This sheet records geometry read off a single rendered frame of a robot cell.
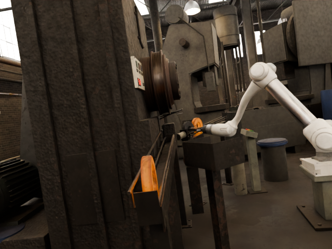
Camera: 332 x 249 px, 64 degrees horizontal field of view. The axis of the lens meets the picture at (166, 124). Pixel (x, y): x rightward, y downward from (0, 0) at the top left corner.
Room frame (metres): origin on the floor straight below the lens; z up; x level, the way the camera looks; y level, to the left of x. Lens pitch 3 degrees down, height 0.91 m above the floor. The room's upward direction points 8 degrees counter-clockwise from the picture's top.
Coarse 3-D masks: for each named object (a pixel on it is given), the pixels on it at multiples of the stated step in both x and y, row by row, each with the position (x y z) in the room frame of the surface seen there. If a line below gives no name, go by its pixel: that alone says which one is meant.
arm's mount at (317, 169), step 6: (306, 162) 1.85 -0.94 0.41; (312, 162) 1.79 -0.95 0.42; (318, 162) 1.77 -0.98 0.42; (324, 162) 1.74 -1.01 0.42; (330, 162) 1.72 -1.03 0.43; (306, 168) 1.87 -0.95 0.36; (312, 168) 1.75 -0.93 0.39; (318, 168) 1.70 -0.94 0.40; (324, 168) 1.69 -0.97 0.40; (330, 168) 1.69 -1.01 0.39; (318, 174) 1.70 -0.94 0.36; (324, 174) 1.69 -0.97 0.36; (330, 174) 1.69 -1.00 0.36
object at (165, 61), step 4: (164, 56) 1.87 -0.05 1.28; (164, 60) 1.83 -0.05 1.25; (164, 64) 1.81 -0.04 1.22; (164, 68) 1.79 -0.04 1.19; (168, 68) 1.86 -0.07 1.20; (164, 72) 1.78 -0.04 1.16; (168, 72) 1.82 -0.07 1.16; (164, 76) 1.78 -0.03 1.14; (168, 76) 1.81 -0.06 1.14; (164, 80) 1.78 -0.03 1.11; (168, 80) 1.81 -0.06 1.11; (168, 84) 1.81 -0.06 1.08; (168, 88) 1.81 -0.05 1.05; (168, 92) 1.81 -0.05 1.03; (168, 96) 1.81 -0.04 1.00; (172, 96) 1.87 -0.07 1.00; (168, 100) 1.84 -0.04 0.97; (172, 100) 1.89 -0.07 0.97; (168, 104) 1.87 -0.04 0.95; (172, 104) 1.95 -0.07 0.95
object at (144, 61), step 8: (144, 64) 1.83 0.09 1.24; (144, 72) 1.80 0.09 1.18; (152, 72) 1.76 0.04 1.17; (144, 80) 1.79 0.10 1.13; (152, 80) 1.75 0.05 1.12; (152, 88) 1.79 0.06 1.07; (144, 96) 1.81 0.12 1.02; (152, 96) 1.81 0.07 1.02; (152, 104) 1.86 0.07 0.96; (160, 112) 1.89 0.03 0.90
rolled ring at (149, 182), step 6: (144, 156) 0.90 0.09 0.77; (150, 156) 0.89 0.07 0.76; (144, 162) 0.85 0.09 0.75; (150, 162) 0.85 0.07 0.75; (144, 168) 0.83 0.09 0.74; (150, 168) 0.83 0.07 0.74; (144, 174) 0.82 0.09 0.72; (150, 174) 0.82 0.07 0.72; (156, 174) 0.98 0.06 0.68; (144, 180) 0.81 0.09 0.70; (150, 180) 0.81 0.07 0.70; (156, 180) 0.96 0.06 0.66; (144, 186) 0.81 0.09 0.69; (150, 186) 0.81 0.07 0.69; (156, 186) 0.95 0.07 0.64
